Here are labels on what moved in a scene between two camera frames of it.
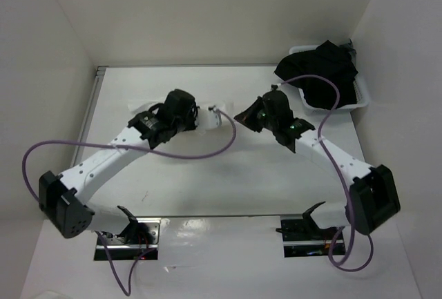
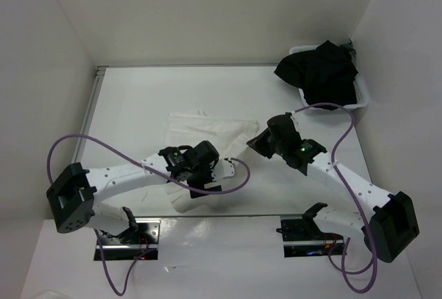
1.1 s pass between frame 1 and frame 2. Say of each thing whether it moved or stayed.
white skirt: moved
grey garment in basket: stayed
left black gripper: moved
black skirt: stayed
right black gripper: moved
